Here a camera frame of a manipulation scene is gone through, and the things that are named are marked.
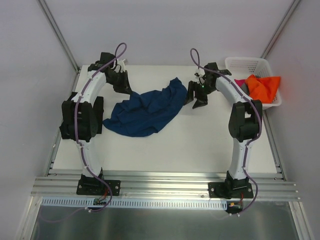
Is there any blue t shirt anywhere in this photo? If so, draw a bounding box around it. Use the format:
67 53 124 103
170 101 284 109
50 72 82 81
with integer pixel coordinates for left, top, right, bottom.
102 77 187 138

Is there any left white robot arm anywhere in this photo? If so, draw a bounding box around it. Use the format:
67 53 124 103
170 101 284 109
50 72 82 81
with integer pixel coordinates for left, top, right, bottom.
59 52 133 194

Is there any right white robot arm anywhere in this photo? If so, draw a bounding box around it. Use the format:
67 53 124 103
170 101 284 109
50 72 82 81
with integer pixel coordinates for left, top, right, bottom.
184 62 263 199

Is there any folded black t shirt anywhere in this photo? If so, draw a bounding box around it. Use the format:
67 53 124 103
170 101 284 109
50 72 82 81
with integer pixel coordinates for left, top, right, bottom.
93 96 104 135

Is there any pink t shirt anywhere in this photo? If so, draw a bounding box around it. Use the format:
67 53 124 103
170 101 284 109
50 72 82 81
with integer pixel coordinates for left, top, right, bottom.
234 79 246 87

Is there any grey t shirt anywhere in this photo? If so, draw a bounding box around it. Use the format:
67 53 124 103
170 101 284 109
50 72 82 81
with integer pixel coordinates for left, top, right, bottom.
240 83 250 96

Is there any white plastic laundry basket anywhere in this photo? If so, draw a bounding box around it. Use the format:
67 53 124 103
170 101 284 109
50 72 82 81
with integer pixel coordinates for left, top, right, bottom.
224 56 283 110

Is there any orange t shirt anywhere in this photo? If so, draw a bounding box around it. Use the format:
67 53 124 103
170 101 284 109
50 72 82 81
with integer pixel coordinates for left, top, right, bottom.
244 74 281 104

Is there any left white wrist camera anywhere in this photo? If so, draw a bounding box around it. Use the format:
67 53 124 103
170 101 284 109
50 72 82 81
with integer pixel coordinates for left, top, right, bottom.
113 59 127 73

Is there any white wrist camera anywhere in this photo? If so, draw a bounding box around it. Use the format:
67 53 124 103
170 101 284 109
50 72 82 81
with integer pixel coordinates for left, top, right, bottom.
194 71 205 85
113 59 127 73

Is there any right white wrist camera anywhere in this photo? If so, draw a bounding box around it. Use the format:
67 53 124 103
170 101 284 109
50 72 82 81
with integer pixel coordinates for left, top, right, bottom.
194 71 205 85

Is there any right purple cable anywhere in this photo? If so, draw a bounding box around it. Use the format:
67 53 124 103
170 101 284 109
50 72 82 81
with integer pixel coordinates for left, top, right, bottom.
189 48 263 218

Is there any purple cable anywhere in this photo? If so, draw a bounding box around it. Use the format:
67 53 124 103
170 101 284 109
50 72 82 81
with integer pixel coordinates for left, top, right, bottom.
189 48 263 218
37 42 129 223

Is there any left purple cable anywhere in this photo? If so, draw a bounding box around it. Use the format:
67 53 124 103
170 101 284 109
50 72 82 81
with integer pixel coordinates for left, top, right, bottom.
37 42 129 223

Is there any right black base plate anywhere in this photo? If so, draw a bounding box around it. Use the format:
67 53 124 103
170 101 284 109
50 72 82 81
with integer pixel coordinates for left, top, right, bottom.
208 182 254 200

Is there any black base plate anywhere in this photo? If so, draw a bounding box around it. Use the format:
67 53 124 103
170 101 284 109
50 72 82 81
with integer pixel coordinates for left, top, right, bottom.
208 182 254 200
76 174 121 196

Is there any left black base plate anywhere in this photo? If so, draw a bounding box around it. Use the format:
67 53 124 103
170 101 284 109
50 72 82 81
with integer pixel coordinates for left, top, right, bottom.
76 174 121 196

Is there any white slotted cable duct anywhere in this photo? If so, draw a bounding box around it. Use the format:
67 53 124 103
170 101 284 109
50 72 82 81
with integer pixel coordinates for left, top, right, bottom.
41 197 227 211

